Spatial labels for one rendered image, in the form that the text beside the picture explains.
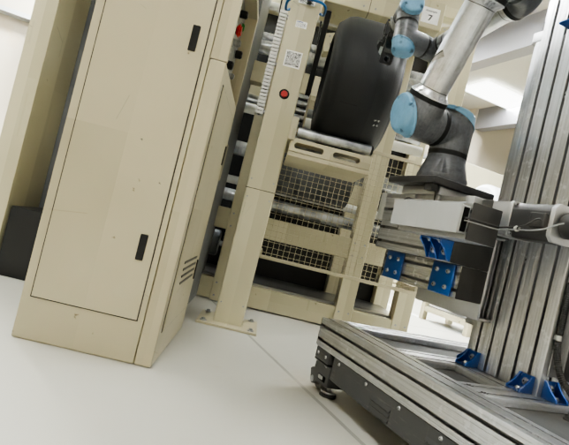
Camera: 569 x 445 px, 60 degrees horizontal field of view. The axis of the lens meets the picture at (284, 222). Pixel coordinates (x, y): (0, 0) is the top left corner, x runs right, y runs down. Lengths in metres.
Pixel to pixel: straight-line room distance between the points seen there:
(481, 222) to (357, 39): 1.17
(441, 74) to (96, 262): 1.09
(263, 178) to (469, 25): 1.12
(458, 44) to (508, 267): 0.61
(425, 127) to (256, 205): 0.97
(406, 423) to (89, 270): 0.93
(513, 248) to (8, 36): 7.42
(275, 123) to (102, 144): 0.96
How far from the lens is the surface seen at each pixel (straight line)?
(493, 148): 10.99
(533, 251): 1.45
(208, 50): 1.51
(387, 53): 1.92
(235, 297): 2.22
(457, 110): 1.56
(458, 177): 1.52
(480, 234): 1.23
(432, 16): 2.81
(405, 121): 1.45
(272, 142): 2.23
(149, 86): 1.50
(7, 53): 8.08
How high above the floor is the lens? 0.47
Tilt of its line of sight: 1 degrees up
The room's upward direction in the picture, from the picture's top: 14 degrees clockwise
